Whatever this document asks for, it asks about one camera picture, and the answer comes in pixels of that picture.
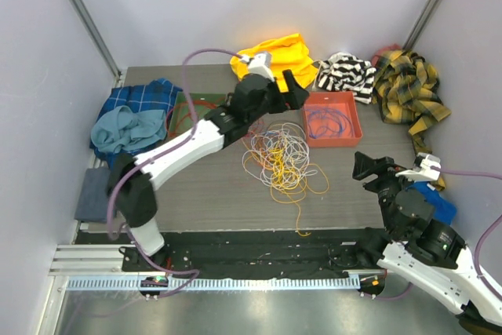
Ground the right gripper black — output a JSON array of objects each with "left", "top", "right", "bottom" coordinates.
[{"left": 351, "top": 151, "right": 420, "bottom": 234}]

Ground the red cable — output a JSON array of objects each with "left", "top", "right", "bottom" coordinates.
[{"left": 166, "top": 100, "right": 220, "bottom": 136}]

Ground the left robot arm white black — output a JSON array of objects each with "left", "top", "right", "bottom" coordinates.
[{"left": 107, "top": 70, "right": 309, "bottom": 271}]

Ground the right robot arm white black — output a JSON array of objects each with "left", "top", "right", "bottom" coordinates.
[{"left": 352, "top": 151, "right": 501, "bottom": 334}]

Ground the orange-red plastic tray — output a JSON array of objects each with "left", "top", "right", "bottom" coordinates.
[{"left": 302, "top": 92, "right": 362, "bottom": 148}]

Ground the black white striped cloth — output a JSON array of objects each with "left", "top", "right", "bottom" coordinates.
[{"left": 314, "top": 52, "right": 377, "bottom": 104}]

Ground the yellow black plaid cloth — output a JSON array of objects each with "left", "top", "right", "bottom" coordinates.
[{"left": 370, "top": 49, "right": 453, "bottom": 191}]

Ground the bright blue cloth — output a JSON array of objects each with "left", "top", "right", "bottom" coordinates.
[{"left": 411, "top": 181, "right": 457, "bottom": 225}]

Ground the pink cloth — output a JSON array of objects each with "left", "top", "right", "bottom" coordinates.
[{"left": 370, "top": 43, "right": 402, "bottom": 67}]

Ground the green plastic tray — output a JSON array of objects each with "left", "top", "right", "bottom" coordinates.
[{"left": 167, "top": 92, "right": 227, "bottom": 140}]

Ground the blue plaid cloth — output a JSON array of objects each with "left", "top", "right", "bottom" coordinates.
[{"left": 90, "top": 78, "right": 181, "bottom": 167}]

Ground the light blue cloth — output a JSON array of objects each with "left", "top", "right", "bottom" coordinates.
[{"left": 90, "top": 105, "right": 166, "bottom": 154}]

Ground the grey folded cloth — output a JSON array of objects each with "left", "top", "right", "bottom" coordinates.
[{"left": 74, "top": 166, "right": 110, "bottom": 224}]

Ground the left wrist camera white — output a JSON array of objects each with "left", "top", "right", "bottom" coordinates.
[{"left": 239, "top": 51, "right": 275, "bottom": 82}]

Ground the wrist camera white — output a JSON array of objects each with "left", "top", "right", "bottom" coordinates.
[
  {"left": 239, "top": 51, "right": 275, "bottom": 82},
  {"left": 395, "top": 152, "right": 441, "bottom": 182}
]

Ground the white cable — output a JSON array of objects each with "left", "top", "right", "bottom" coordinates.
[{"left": 240, "top": 122, "right": 318, "bottom": 191}]

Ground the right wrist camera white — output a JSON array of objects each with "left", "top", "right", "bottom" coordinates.
[{"left": 395, "top": 152, "right": 441, "bottom": 182}]

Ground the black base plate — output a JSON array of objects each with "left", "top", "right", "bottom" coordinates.
[{"left": 74, "top": 228, "right": 393, "bottom": 281}]

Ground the white slotted cable duct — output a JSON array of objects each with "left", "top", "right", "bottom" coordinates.
[{"left": 67, "top": 275, "right": 360, "bottom": 292}]

